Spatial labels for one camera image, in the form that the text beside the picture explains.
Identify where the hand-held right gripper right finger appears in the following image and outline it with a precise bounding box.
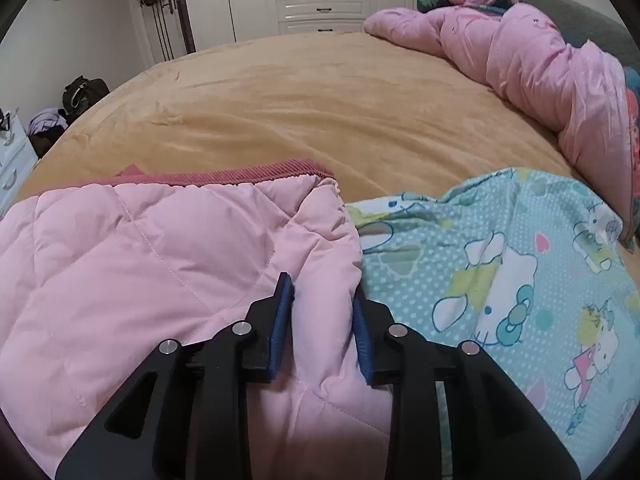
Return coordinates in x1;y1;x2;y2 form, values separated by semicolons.
350;292;583;480

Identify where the tan bed blanket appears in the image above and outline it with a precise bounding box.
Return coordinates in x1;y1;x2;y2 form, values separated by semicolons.
15;30;640;273

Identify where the white dresser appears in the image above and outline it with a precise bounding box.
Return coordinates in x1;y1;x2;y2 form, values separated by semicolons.
0;107;39;206

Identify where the striped dark red cloth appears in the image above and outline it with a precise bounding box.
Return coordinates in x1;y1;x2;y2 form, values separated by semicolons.
620;62;640;186

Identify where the blue cartoon printed sheet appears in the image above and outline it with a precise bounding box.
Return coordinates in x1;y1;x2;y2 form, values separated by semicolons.
345;167;640;480

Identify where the black bag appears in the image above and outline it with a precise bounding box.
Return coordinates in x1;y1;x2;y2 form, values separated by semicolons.
60;76;111;123

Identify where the white door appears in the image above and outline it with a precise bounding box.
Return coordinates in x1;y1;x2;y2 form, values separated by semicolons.
134;0;190;68

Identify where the pink comforter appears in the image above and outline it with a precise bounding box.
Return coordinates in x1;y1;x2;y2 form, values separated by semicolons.
362;0;636;248

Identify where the pink quilted jacket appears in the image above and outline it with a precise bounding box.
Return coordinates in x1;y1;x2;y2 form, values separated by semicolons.
0;157;396;480

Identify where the grey padded headboard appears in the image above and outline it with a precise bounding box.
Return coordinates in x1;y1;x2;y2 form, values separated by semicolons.
510;0;640;68

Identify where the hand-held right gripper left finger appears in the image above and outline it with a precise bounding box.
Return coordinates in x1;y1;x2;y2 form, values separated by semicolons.
55;272;296;480

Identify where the lavender cloth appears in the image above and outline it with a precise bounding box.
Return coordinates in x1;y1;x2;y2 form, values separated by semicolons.
27;107;69;137

